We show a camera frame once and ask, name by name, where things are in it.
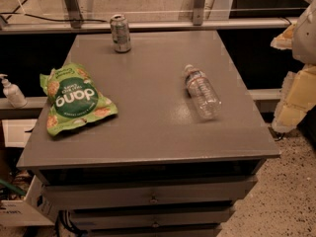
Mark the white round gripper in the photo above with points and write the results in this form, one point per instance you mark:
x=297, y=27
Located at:
x=306, y=37

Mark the clear plastic water bottle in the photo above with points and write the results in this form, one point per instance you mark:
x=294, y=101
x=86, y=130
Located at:
x=205, y=98

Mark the white pump dispenser bottle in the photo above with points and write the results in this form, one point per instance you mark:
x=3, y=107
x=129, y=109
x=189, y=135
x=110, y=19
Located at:
x=13, y=93

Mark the grey drawer cabinet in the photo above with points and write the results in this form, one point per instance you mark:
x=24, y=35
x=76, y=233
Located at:
x=156, y=169

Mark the silver green soda can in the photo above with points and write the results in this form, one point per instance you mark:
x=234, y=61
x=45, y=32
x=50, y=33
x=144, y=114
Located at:
x=120, y=33

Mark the green chips bag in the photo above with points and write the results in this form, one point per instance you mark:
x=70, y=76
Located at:
x=75, y=100

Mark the white cardboard box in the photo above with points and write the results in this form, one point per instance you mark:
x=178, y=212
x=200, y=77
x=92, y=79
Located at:
x=33, y=210

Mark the right metal window bracket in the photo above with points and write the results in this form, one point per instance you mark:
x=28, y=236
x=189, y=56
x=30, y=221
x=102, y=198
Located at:
x=198, y=11

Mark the metal window bracket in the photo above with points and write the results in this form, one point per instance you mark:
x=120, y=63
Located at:
x=198, y=11
x=74, y=14

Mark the left metal window bracket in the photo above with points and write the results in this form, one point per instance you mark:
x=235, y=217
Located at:
x=74, y=14

